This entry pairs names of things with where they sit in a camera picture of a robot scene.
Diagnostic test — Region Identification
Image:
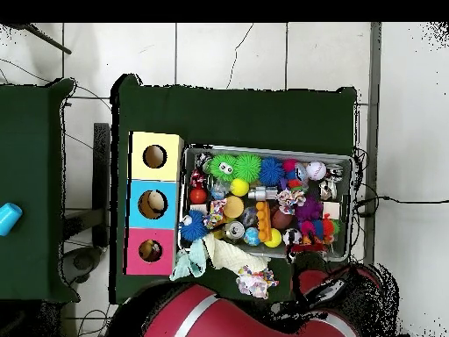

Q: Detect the purple plush toy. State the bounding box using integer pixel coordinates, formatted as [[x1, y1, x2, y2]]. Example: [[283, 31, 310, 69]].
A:
[[294, 194, 324, 225]]

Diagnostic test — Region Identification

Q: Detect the long orange toy block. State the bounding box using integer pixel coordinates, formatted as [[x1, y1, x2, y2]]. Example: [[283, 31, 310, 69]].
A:
[[255, 201, 274, 243]]

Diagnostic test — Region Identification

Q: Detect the blue globe ball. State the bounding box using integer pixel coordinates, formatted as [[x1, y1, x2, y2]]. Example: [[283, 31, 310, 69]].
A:
[[243, 226, 262, 247]]

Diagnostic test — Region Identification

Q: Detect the cream yellow muslin cloth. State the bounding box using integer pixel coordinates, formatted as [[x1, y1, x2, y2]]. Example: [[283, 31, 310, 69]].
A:
[[203, 233, 272, 275]]

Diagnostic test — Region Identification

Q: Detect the blue spiky ball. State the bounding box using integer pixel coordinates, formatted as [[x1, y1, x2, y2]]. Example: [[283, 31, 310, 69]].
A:
[[178, 210, 211, 244], [258, 156, 286, 187]]

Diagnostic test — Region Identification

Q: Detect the mint green muslin cloth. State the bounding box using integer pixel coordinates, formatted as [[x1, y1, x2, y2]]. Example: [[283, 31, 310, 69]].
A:
[[170, 238, 209, 283]]

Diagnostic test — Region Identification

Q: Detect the shallow clear mesh bin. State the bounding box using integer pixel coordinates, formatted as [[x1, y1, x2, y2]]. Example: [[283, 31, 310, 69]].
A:
[[178, 143, 354, 262]]

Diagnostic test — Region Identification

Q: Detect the wooden box with three holes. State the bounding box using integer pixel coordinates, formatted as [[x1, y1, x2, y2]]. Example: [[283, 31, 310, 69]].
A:
[[125, 130, 185, 277]]

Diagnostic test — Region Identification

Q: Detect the black and white soccer ball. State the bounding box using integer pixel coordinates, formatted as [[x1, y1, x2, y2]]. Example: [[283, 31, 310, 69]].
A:
[[283, 227, 303, 247]]

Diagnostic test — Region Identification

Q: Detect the large yellow ball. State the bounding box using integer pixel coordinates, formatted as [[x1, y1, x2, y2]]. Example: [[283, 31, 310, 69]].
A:
[[264, 228, 284, 250]]

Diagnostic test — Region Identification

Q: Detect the white baseball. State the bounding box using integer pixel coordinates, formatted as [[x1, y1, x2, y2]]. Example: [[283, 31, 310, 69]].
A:
[[305, 161, 327, 183]]

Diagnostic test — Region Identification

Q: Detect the silver drink can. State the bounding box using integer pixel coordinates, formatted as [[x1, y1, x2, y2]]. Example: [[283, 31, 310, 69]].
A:
[[224, 220, 246, 242]]

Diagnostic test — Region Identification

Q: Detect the round orange disc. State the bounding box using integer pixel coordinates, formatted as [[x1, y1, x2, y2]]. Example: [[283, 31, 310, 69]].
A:
[[223, 196, 246, 219]]

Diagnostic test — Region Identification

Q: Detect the small yellow ball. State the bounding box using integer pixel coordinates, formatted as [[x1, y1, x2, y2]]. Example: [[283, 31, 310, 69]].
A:
[[231, 178, 251, 198]]

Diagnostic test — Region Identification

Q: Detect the green spiky ball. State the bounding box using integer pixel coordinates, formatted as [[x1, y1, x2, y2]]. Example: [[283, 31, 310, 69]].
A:
[[233, 153, 263, 183]]

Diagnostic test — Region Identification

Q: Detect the green furry googly-eyed toy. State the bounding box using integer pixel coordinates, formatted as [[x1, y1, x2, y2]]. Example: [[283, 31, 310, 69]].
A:
[[210, 153, 238, 182]]

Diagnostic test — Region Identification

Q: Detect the dark green table cloth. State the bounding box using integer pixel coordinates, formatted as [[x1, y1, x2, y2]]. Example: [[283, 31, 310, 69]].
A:
[[110, 73, 359, 306]]

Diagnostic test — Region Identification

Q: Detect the black upright panel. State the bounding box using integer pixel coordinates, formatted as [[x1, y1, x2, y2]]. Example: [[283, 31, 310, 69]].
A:
[[90, 122, 112, 247]]

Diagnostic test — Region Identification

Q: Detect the grey stand base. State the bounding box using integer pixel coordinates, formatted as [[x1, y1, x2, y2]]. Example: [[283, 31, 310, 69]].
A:
[[61, 209, 106, 285]]

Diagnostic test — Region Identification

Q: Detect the green covered side table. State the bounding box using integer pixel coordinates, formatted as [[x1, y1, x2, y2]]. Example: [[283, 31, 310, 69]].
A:
[[0, 78, 77, 305]]

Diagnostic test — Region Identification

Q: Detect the light blue cup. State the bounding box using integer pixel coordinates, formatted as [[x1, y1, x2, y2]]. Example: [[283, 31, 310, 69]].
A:
[[0, 202, 25, 237]]

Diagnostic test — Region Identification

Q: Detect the black rod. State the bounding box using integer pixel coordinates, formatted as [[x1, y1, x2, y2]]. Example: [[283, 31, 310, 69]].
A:
[[0, 23, 73, 55]]

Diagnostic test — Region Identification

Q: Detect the black cable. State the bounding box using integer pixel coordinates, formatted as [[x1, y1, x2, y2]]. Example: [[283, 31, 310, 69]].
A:
[[353, 195, 449, 213]]

